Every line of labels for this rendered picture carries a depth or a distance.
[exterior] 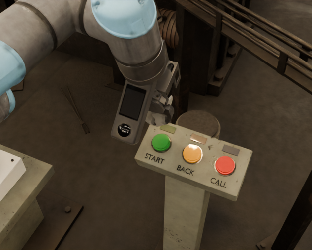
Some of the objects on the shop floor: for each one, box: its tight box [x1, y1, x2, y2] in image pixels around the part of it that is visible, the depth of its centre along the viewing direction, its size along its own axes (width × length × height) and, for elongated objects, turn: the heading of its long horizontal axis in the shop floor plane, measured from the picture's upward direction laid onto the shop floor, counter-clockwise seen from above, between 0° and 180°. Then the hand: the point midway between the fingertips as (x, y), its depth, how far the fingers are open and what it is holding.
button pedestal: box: [135, 123, 253, 250], centre depth 106 cm, size 16×24×62 cm, turn 65°
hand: (156, 124), depth 77 cm, fingers closed
